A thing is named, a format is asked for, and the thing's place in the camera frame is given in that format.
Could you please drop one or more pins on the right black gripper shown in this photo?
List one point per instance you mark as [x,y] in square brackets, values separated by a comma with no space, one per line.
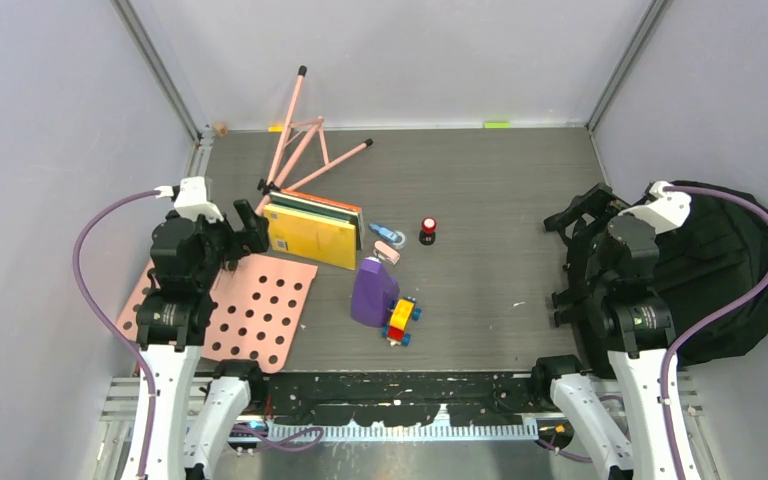
[599,201]

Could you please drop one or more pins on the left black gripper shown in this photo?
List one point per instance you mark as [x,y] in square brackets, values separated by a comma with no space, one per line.
[254,234]

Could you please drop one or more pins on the yellow book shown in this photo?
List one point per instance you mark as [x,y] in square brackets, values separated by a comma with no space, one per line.
[312,236]

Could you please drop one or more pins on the black backpack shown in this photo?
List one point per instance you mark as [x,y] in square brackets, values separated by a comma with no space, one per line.
[719,253]

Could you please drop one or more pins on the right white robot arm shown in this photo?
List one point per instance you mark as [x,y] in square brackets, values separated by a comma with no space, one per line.
[637,328]

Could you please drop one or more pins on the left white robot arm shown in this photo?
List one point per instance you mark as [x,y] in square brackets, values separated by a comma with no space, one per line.
[171,324]

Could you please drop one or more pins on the dark green book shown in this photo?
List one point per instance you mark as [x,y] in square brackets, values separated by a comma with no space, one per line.
[276,198]

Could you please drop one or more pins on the pink perforated stand board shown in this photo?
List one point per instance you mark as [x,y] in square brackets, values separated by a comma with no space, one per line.
[258,311]

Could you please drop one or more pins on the pink tripod stand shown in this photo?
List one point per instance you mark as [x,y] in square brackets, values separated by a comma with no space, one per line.
[294,139]

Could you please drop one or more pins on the orange book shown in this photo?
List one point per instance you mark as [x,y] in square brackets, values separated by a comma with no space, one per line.
[317,204]

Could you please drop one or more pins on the purple stapler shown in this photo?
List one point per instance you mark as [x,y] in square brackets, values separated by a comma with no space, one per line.
[374,290]

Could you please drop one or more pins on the pink eraser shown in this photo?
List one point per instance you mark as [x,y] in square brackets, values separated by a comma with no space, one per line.
[385,252]

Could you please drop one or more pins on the blue correction tape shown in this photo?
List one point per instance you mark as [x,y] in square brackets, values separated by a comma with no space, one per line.
[396,239]

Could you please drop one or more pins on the red cap black bottle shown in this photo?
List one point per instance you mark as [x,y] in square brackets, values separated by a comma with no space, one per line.
[427,234]

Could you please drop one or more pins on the colourful toy block car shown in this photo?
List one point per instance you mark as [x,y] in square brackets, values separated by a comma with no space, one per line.
[401,313]

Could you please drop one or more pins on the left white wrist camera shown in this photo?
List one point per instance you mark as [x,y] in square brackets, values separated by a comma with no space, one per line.
[193,200]

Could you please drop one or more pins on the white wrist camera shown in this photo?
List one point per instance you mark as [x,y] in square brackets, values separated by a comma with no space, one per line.
[665,209]
[193,200]

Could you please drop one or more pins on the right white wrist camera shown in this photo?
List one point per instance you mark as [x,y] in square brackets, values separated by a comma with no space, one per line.
[665,209]

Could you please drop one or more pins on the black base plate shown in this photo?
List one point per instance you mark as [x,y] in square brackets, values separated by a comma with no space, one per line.
[400,399]

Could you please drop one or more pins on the aluminium frame rail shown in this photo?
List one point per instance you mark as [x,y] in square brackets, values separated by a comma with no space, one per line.
[120,407]

